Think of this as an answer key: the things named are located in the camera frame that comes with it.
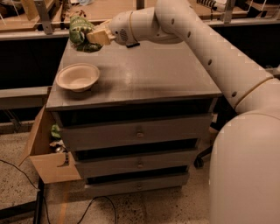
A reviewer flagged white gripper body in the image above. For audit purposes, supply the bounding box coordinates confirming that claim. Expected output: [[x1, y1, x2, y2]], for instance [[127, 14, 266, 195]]
[[108, 11, 135, 46]]

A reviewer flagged black office chair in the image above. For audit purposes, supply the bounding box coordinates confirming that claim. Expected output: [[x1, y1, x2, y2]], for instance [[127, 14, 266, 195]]
[[193, 96, 237, 169]]

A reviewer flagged black stand leg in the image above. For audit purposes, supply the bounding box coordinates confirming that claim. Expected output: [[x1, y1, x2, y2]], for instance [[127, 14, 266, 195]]
[[0, 178, 45, 224]]

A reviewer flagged green bag in box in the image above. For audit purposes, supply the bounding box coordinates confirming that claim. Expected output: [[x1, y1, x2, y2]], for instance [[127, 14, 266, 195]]
[[51, 124, 61, 139]]

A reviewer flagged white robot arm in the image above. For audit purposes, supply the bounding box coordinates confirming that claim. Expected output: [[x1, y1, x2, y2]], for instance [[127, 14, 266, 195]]
[[87, 0, 280, 224]]

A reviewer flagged open cardboard box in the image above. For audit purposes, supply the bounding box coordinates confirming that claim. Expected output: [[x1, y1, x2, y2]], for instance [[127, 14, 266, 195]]
[[17, 107, 81, 184]]

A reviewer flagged white paper bowl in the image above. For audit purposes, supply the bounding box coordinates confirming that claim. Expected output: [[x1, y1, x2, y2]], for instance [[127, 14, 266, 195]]
[[55, 63, 100, 92]]

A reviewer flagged grey drawer cabinet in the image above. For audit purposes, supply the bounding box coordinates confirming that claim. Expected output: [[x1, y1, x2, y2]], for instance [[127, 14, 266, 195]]
[[46, 41, 221, 196]]

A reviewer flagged green jalapeno chip bag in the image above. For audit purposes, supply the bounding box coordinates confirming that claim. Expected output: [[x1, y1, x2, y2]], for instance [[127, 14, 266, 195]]
[[69, 16, 102, 53]]

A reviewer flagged wooden workbench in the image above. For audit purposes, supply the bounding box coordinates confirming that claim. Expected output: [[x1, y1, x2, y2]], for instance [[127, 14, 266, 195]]
[[0, 0, 280, 32]]

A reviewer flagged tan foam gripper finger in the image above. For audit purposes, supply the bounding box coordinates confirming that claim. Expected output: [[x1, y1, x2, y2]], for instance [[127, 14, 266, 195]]
[[87, 29, 116, 46], [94, 19, 111, 31]]

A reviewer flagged black floor cable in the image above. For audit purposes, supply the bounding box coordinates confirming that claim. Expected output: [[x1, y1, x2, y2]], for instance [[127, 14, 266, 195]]
[[76, 195, 118, 224]]

